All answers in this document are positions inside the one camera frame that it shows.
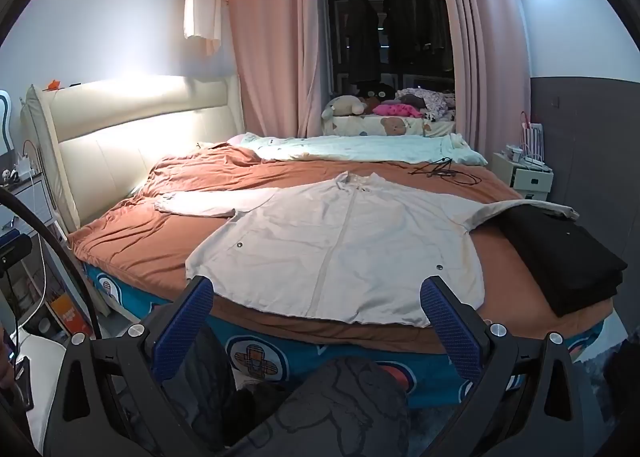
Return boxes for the black folded clothes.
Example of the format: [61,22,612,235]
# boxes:
[492,207,628,318]

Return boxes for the pink curtain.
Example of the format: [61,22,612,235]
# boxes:
[227,0,321,138]
[432,0,532,162]

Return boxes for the dark hanging coat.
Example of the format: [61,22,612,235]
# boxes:
[385,0,453,68]
[345,0,381,85]

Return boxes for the beige jacket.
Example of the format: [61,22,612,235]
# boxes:
[154,172,581,329]

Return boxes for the white hanging garment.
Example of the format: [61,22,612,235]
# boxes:
[182,0,222,56]

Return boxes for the light green quilt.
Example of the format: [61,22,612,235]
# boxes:
[227,133,488,168]

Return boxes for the dark brown plush toy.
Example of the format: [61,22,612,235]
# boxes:
[365,83,398,102]

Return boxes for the white pink desktop rack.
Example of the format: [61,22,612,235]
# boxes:
[520,112,545,162]

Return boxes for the orange box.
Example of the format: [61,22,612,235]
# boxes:
[50,294,81,333]

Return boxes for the floral cloth pile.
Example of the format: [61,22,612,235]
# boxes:
[397,87,457,122]

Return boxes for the white nightstand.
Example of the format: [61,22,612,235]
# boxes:
[492,152,555,200]

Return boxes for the pink plush toy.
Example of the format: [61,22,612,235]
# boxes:
[372,103,423,118]

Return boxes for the person's leg in dark pants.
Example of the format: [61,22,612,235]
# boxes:
[220,357,413,457]

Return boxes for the blue printed bed sheet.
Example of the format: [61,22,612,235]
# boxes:
[82,262,616,408]

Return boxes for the white framed mirror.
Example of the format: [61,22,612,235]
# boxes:
[0,89,13,152]

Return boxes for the cream padded headboard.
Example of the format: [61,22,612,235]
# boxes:
[20,74,246,233]

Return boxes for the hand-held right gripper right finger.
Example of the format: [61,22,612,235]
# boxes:
[410,277,608,457]

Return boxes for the orange bed sheet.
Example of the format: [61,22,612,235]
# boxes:
[67,144,616,355]

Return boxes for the thick black cable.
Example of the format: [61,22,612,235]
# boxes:
[0,186,98,340]

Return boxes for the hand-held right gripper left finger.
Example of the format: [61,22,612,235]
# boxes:
[42,276,236,457]

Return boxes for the white plush toy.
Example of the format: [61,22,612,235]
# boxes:
[325,96,371,118]

